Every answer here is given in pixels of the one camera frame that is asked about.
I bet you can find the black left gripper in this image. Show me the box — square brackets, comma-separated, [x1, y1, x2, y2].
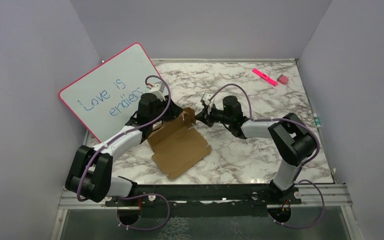
[150, 95, 183, 124]

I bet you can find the pink framed whiteboard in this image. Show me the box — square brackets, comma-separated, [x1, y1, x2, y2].
[58, 42, 159, 142]

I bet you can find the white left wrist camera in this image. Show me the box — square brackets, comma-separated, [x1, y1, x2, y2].
[149, 81, 166, 101]

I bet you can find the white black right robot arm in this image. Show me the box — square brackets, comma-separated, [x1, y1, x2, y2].
[195, 93, 320, 204]

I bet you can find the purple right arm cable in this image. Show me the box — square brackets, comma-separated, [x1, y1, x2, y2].
[205, 83, 326, 230]

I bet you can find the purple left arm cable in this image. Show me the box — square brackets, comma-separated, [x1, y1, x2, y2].
[76, 75, 172, 232]

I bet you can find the pink highlighter marker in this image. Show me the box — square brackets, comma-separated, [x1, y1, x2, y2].
[252, 68, 278, 87]

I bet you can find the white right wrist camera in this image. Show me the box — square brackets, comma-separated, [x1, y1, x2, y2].
[200, 92, 213, 108]

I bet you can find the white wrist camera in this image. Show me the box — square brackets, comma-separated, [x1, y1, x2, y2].
[200, 92, 213, 108]
[149, 81, 166, 101]

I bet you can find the brown cardboard box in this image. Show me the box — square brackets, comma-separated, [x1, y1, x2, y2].
[147, 107, 212, 180]

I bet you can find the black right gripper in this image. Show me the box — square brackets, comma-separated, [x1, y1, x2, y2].
[194, 103, 232, 128]

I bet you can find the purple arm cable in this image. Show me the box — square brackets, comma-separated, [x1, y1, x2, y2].
[205, 83, 326, 230]
[76, 75, 172, 232]

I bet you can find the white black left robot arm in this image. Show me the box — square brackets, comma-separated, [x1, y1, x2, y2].
[64, 93, 183, 206]

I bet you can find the aluminium frame rail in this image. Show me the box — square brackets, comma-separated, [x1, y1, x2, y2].
[50, 132, 365, 240]

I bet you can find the pink eraser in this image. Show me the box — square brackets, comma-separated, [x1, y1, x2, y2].
[277, 74, 289, 85]

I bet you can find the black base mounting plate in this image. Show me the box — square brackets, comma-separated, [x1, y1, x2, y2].
[102, 183, 301, 224]

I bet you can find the green white marker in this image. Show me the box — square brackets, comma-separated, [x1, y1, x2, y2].
[313, 112, 321, 129]

